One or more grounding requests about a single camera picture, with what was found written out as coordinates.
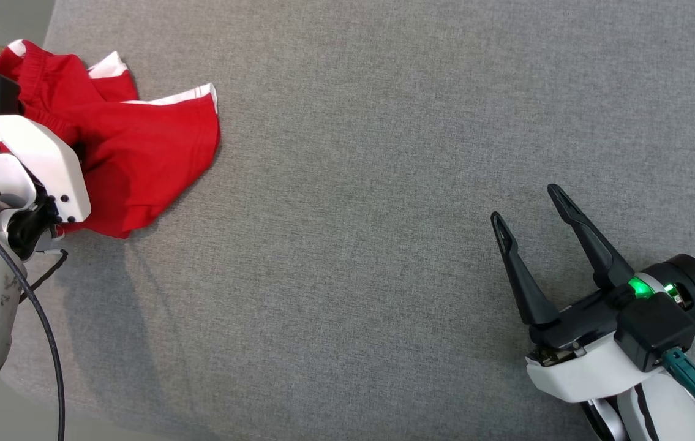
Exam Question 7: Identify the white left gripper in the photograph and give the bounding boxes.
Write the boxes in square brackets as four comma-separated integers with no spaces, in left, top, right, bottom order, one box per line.
[0,113,92,224]

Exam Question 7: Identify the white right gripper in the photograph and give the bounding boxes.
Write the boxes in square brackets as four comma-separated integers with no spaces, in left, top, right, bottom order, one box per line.
[490,183,695,404]

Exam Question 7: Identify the red shorts white trim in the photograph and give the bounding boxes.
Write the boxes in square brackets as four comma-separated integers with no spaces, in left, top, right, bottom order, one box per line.
[0,39,222,239]

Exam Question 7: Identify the grey fabric sofa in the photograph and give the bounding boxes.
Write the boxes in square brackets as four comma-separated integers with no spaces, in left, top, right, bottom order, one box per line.
[0,0,695,441]

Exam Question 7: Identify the thin braided left arm cable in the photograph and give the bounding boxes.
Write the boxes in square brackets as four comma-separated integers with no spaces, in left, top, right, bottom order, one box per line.
[18,249,70,305]

